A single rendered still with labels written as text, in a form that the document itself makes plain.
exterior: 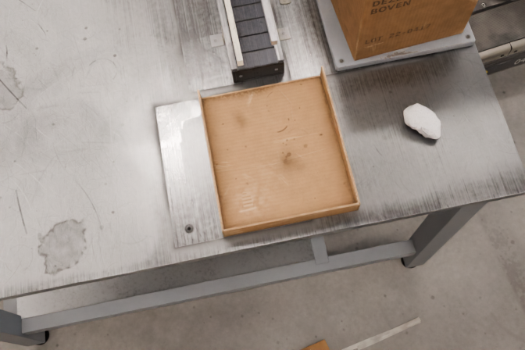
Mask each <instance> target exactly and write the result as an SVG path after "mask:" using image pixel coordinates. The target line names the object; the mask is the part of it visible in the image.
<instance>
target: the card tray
mask: <svg viewBox="0 0 525 350"><path fill-rule="evenodd" d="M197 92H198V100H199V105H200V109H201V114H202V122H203V127H204V131H205V139H206V144H207V149H208V153H209V162H210V166H211V171H212V179H213V184H214V189H215V193H216V202H217V206H218V211H219V216H220V224H221V229H222V232H223V236H224V237H229V236H232V235H236V234H243V233H248V232H252V231H256V230H263V229H267V228H271V227H279V226H283V225H287V224H291V223H298V222H302V221H306V220H314V219H318V218H322V217H326V216H333V215H337V214H341V213H348V212H352V211H356V210H359V207H360V204H361V203H360V200H359V195H358V192H357V189H356V185H355V181H354V177H353V175H352V169H351V167H350V163H349V160H348V155H347V152H346V149H345V143H344V141H343V137H342V134H341V129H340V126H339V123H338V118H337V115H336V112H335V108H334V103H333V101H332V97H331V94H330V89H329V86H328V83H327V78H326V75H325V72H324V68H323V66H321V71H320V75H318V76H314V77H307V78H302V79H297V80H290V81H286V82H281V83H277V84H270V85H265V86H261V87H254V88H249V89H244V90H240V91H233V92H228V93H224V94H220V95H212V96H208V97H204V98H201V95H200V92H199V90H197Z"/></svg>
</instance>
